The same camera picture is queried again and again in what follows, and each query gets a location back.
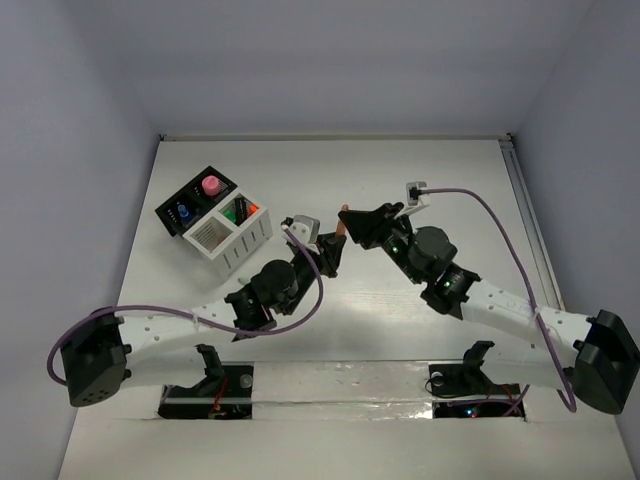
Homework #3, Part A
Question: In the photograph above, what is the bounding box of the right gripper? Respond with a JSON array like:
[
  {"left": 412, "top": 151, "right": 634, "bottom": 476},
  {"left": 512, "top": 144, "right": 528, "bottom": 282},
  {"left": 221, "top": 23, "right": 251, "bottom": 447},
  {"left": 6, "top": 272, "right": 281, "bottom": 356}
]
[{"left": 337, "top": 205, "right": 424, "bottom": 286}]

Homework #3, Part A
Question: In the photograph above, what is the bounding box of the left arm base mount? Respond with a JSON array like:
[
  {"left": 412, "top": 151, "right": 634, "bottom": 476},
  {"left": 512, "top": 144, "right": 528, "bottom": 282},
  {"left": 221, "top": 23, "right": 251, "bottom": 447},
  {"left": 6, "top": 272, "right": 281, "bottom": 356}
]
[{"left": 157, "top": 344, "right": 254, "bottom": 420}]

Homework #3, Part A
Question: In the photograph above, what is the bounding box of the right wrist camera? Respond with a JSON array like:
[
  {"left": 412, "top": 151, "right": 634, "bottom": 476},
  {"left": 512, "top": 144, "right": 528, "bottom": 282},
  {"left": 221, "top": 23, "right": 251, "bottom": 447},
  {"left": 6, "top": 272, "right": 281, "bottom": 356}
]
[{"left": 406, "top": 181, "right": 430, "bottom": 207}]

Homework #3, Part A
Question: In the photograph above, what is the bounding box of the black slotted organizer box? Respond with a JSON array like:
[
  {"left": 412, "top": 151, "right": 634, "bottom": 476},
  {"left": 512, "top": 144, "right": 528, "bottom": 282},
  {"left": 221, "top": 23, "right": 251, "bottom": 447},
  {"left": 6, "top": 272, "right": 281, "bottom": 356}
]
[{"left": 155, "top": 166, "right": 237, "bottom": 237}]

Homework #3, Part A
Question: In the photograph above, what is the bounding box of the white slotted organizer box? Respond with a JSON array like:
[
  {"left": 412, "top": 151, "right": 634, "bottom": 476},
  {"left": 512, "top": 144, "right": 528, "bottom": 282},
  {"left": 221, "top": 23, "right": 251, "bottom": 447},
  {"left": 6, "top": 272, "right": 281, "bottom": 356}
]
[{"left": 183, "top": 188, "right": 273, "bottom": 281}]

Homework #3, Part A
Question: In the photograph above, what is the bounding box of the pink-capped clear pencil tube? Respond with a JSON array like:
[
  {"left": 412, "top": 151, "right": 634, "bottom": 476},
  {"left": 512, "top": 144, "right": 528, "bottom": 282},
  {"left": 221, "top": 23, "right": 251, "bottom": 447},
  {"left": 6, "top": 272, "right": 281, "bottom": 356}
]
[{"left": 201, "top": 175, "right": 222, "bottom": 197}]

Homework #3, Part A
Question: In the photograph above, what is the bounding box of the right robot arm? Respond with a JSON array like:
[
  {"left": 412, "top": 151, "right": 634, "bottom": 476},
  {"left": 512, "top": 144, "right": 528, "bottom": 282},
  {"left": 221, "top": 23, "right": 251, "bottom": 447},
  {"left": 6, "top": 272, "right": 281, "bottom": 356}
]
[{"left": 338, "top": 203, "right": 639, "bottom": 415}]

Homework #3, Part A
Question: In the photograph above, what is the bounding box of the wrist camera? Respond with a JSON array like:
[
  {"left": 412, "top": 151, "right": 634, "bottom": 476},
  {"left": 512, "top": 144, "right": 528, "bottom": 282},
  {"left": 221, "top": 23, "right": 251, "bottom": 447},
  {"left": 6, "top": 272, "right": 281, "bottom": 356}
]
[
  {"left": 406, "top": 181, "right": 430, "bottom": 207},
  {"left": 281, "top": 215, "right": 320, "bottom": 246}
]

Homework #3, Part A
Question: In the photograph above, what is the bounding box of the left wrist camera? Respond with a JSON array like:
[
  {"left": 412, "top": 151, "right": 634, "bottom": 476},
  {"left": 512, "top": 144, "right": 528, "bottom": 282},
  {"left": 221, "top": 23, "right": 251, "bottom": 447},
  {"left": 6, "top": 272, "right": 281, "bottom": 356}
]
[{"left": 281, "top": 215, "right": 320, "bottom": 246}]

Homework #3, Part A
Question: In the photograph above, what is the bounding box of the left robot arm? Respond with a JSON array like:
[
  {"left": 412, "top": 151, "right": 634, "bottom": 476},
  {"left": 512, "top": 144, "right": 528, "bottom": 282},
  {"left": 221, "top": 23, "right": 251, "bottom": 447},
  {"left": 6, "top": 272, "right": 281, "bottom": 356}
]
[{"left": 46, "top": 227, "right": 346, "bottom": 408}]

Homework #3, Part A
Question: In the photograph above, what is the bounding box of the aluminium side rail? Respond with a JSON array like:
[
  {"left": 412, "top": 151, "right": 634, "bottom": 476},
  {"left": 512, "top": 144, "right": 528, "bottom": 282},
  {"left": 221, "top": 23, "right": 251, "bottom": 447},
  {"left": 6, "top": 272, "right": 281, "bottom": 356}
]
[{"left": 499, "top": 138, "right": 581, "bottom": 354}]

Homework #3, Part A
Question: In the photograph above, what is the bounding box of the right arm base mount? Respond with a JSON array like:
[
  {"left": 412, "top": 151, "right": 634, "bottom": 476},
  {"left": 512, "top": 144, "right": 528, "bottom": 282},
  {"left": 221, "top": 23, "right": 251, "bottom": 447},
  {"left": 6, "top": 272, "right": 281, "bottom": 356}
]
[{"left": 424, "top": 341, "right": 526, "bottom": 419}]

